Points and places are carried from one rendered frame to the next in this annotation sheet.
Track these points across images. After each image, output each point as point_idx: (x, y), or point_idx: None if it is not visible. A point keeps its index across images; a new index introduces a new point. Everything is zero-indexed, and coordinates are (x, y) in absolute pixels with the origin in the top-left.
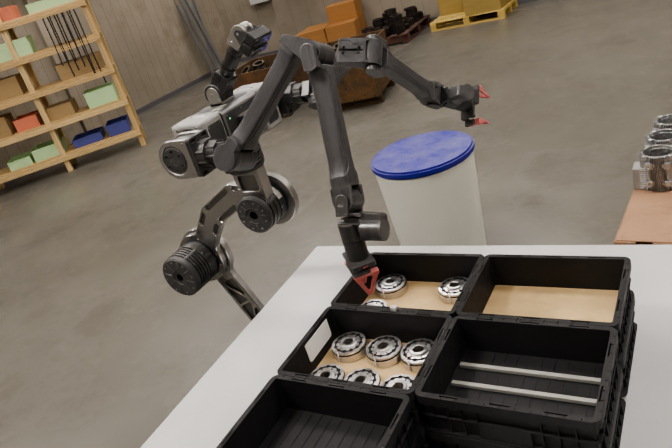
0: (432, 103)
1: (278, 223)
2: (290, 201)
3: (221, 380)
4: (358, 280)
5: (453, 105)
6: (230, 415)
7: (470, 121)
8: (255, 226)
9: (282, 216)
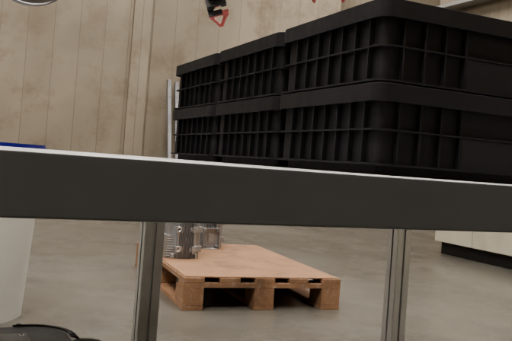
0: None
1: (28, 1)
2: None
3: (1, 146)
4: None
5: None
6: (103, 154)
7: (216, 11)
8: None
9: None
